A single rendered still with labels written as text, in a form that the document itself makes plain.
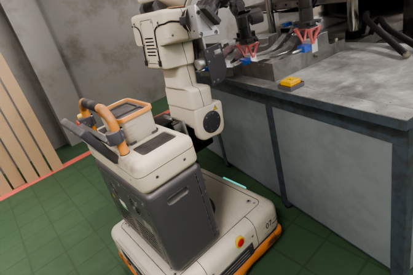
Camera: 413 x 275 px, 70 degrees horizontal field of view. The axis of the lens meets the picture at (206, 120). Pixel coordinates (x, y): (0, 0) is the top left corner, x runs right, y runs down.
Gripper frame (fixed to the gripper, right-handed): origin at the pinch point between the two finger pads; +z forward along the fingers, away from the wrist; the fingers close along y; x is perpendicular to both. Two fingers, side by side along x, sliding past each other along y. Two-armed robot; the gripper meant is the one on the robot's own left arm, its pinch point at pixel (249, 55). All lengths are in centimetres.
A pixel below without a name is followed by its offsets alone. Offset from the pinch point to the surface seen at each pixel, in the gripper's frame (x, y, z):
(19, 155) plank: 148, 189, 63
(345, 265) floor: 10, -59, 91
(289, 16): -78, 51, -3
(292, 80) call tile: 4.5, -34.0, 7.3
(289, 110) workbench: 3.6, -28.6, 23.0
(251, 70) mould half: 1.9, -2.4, 7.0
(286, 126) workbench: 3.3, -24.2, 32.8
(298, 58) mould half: -14.4, -19.0, 4.8
